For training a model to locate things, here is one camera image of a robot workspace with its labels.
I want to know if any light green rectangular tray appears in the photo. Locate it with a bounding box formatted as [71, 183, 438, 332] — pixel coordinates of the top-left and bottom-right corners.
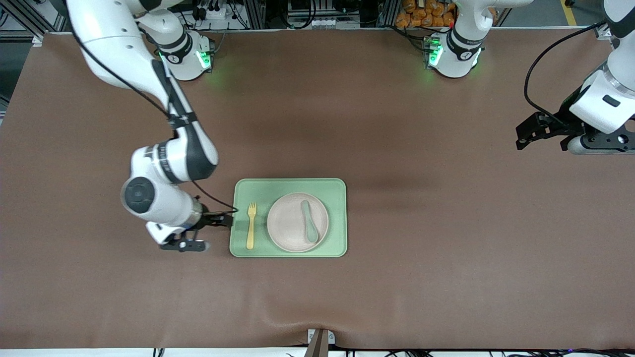
[229, 178, 348, 258]

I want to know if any brown table cover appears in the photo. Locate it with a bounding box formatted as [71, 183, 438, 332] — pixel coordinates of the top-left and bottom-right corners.
[0, 27, 635, 351]

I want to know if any white power strip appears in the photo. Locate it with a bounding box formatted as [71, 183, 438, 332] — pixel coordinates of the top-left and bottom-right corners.
[191, 6, 234, 20]

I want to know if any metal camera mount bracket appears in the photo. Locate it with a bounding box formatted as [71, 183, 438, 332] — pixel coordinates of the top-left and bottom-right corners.
[307, 328, 336, 357]

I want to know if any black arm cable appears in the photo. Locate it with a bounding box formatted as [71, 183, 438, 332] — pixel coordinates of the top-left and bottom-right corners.
[72, 30, 240, 214]
[524, 21, 610, 122]

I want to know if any yellow plastic fork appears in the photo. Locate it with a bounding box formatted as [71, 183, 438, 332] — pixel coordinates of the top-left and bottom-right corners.
[247, 202, 257, 250]

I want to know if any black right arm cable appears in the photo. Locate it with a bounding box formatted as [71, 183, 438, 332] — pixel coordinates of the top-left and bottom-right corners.
[72, 30, 240, 214]

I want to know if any grey-green plastic spoon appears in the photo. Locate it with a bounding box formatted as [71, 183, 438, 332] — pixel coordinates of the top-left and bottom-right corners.
[301, 200, 319, 244]

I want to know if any beige round plate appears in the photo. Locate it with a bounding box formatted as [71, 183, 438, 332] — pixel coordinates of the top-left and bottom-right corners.
[267, 192, 329, 253]

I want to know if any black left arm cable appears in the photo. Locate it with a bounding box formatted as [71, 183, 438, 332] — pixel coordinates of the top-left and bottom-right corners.
[524, 21, 610, 122]

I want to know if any pile of orange items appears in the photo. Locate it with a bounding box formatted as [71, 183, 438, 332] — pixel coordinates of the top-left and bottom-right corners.
[395, 0, 498, 28]

